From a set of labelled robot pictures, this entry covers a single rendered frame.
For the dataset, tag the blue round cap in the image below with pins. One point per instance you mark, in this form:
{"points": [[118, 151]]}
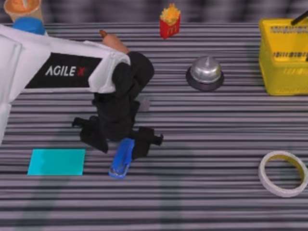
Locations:
{"points": [[30, 27]]}

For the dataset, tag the blue stapler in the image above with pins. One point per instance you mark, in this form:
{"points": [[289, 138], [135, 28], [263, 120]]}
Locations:
{"points": [[121, 158]]}

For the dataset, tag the cyan mat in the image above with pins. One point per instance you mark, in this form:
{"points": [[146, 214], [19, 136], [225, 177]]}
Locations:
{"points": [[56, 162]]}

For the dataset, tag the yellow plastic basket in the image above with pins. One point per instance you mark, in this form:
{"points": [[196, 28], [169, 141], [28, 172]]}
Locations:
{"points": [[284, 60]]}

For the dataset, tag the silver service bell black base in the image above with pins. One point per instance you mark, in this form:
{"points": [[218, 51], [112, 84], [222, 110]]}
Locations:
{"points": [[205, 72]]}

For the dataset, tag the beige cup with orange content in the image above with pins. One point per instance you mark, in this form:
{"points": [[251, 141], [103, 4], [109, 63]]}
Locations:
{"points": [[22, 8]]}

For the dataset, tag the red french fries box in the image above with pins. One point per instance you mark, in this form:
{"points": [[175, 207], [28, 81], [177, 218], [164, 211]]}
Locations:
{"points": [[170, 22]]}

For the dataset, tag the white tape roll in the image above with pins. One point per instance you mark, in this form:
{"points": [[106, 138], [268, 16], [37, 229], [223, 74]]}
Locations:
{"points": [[267, 178]]}

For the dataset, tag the pink toy with brown tip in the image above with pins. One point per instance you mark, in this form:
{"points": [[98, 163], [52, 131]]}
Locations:
{"points": [[115, 43]]}

